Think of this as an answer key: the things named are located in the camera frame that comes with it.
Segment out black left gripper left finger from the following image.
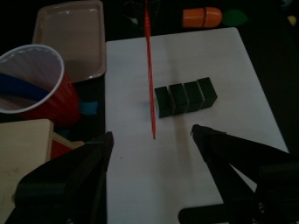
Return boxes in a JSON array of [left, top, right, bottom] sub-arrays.
[[2, 130, 114, 224]]

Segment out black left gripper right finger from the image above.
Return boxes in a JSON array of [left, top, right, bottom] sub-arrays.
[[178, 123, 299, 224]]

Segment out red toy knife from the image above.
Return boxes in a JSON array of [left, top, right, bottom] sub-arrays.
[[142, 0, 157, 141]]

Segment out white cutting board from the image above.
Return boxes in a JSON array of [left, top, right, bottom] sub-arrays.
[[104, 26, 289, 224]]

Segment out dark green sushi piece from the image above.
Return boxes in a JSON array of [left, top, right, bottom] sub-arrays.
[[181, 80, 205, 114], [166, 83, 190, 116], [194, 76, 218, 110], [153, 86, 174, 119]]

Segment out pink rectangular plastic plate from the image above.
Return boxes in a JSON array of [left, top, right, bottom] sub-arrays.
[[32, 0, 108, 84]]

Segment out red toy block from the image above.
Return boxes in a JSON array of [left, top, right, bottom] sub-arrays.
[[50, 138, 73, 160]]

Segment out small blue block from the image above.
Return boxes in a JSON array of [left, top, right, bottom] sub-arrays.
[[78, 100, 98, 116]]

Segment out red plastic cup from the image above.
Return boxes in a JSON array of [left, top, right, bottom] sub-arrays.
[[0, 44, 81, 128]]

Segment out blue utensil in cup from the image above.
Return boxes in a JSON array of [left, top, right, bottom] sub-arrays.
[[0, 72, 50, 102]]

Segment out green toy carrot top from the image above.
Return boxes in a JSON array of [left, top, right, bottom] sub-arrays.
[[221, 9, 249, 27]]

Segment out small yellow toy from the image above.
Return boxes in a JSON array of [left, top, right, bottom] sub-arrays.
[[285, 15, 297, 27]]

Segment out orange toy carrot piece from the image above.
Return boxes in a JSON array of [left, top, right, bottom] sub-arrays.
[[181, 7, 206, 29], [202, 6, 222, 29]]

